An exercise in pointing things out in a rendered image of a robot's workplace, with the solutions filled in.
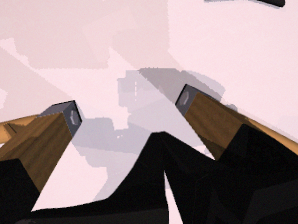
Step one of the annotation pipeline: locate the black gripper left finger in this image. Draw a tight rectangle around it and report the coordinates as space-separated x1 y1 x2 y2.
13 132 169 224

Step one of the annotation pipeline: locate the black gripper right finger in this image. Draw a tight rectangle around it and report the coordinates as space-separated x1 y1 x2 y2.
158 131 298 224

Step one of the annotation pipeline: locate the black bent bar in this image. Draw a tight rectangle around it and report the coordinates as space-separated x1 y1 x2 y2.
261 0 286 8

